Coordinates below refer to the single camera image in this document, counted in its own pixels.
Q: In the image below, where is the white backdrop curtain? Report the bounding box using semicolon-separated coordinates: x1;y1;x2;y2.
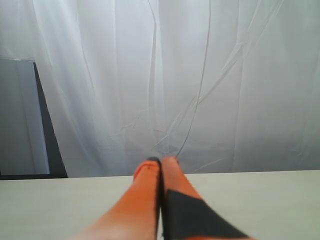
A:
0;0;320;178

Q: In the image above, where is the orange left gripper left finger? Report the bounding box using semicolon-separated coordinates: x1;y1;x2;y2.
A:
72;157;161;240

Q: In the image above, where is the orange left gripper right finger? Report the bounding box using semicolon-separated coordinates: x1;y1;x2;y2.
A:
161;156;252;240

